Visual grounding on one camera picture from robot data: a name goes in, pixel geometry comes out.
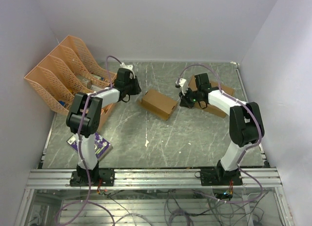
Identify cardboard box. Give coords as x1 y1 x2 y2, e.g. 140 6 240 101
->
137 89 178 120
194 84 236 118

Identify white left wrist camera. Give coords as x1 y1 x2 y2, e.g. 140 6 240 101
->
120 62 135 78

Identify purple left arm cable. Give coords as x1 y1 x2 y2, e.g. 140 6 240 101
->
55 55 124 226

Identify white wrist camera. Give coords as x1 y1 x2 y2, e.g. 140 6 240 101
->
120 62 135 78
175 77 188 96

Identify closed folded cardboard box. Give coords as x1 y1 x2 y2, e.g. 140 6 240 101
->
194 84 236 118

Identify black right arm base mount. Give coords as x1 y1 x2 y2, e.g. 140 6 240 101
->
199 168 243 186

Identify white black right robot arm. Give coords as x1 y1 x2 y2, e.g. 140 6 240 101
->
175 73 264 185

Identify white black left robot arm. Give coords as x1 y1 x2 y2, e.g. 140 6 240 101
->
66 64 141 186

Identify aluminium frame rail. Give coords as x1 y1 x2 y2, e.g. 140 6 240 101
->
26 168 283 190

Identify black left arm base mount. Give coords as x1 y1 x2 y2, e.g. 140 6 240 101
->
69 168 115 187

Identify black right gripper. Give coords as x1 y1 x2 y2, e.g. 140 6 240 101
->
178 86 200 109

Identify pink plastic desk organizer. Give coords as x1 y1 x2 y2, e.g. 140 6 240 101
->
24 35 117 116

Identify purple book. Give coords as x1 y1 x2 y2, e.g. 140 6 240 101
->
66 132 113 161

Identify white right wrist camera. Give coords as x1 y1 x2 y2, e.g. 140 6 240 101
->
175 77 188 96

